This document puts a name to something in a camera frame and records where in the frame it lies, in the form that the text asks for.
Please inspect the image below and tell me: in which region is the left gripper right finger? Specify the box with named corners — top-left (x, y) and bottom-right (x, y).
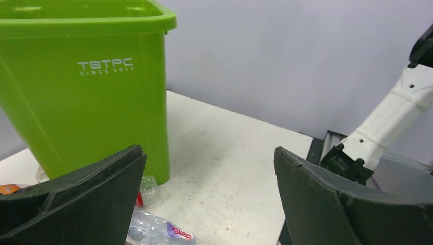
top-left (273, 146), bottom-right (432, 244)

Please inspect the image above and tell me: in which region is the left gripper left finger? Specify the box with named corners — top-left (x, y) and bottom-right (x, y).
top-left (1, 145), bottom-right (147, 244)

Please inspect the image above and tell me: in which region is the clear bottle white cap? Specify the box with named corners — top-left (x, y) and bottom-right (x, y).
top-left (125, 208), bottom-right (197, 244)

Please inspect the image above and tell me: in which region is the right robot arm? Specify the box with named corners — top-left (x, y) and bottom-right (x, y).
top-left (319, 27), bottom-right (432, 185)

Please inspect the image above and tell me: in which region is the red label bottle by bin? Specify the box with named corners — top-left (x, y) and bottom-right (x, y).
top-left (135, 175), bottom-right (159, 208)

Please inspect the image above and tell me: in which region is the green plastic bin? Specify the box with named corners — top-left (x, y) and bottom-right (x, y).
top-left (1, 1), bottom-right (177, 184)

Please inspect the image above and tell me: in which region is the brown label red cap bottle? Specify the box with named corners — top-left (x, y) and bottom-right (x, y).
top-left (0, 184), bottom-right (21, 195)

